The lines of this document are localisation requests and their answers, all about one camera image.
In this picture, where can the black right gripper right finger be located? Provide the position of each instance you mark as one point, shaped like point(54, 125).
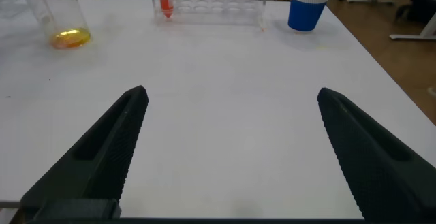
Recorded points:
point(374, 169)

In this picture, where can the blue sleeved white paper cup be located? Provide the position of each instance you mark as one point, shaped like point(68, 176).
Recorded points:
point(306, 15)

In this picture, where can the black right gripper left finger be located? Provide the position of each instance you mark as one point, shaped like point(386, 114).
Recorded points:
point(102, 156)

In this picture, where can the clear plastic test tube rack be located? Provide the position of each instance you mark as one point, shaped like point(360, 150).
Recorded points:
point(218, 9)

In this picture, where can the long white standing desk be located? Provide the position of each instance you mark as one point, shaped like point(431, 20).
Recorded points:
point(405, 37)

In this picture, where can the clear glass beaker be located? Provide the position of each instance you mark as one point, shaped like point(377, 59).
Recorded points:
point(69, 38)

